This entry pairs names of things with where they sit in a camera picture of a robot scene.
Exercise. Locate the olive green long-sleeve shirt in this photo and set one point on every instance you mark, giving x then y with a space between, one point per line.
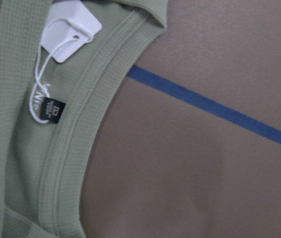
47 131

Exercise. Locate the brown paper table cover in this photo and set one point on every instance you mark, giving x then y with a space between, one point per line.
161 168

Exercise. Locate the white paper hang tag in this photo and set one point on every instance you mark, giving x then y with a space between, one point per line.
68 27

